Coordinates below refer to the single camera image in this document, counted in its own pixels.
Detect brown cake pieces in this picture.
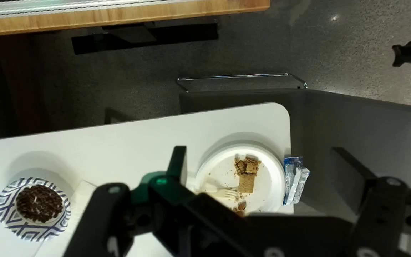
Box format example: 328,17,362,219
234,156,261,216

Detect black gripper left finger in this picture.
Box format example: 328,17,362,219
143,146,187,193

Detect blue patterned bowl with crumbs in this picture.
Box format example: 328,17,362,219
0,177,71,243

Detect wooden counter edge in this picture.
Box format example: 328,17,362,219
0,0,271,36

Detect dark grey chair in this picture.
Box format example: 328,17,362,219
175,73,411,221

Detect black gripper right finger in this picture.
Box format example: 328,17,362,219
331,147,377,213

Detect large white paper plate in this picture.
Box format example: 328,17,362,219
187,144,291,216

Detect blue snack wrapper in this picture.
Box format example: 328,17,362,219
282,157,310,204

